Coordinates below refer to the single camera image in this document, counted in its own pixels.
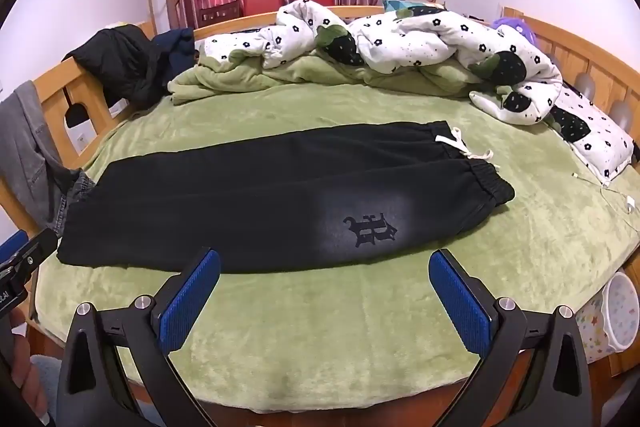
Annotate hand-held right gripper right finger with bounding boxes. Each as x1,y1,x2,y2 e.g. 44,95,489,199
428,248,593,427

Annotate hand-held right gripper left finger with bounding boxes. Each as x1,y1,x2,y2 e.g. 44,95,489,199
56,247,222,427

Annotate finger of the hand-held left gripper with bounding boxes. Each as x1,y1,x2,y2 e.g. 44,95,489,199
0,228,59,281
0,229,29,261

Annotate black pants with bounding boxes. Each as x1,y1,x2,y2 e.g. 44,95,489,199
56,120,516,276

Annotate person's left hand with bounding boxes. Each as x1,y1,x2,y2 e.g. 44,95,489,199
7,307,53,425

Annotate person's blue jeans leg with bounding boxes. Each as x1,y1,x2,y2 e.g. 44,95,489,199
29,354,63,413

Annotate grey denim garment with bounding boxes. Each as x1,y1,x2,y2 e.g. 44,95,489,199
0,82,98,238

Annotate green fleece bed sheet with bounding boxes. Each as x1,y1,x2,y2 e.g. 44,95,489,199
32,79,640,413

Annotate star print waste bin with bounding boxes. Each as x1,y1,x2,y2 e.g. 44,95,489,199
575,271,640,364

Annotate white floral pillow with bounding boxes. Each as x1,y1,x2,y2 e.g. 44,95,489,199
547,87,640,184

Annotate black jacket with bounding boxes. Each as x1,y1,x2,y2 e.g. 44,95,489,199
62,24,173,108

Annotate navy garment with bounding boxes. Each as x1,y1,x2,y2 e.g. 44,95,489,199
150,28,198,75

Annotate white floral quilt green lining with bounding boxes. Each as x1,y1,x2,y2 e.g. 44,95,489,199
167,0,563,128

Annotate wooden coat rack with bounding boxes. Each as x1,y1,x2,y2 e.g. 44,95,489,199
146,0,181,40

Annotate purple plush toy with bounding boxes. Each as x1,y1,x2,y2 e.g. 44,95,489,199
492,17,538,45

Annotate dark wooden chair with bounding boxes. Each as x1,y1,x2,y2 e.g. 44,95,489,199
197,2,241,28

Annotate white charger cable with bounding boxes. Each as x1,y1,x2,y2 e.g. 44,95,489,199
572,172,640,215

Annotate wooden bed frame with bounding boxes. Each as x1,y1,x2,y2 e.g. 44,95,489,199
0,4,640,427

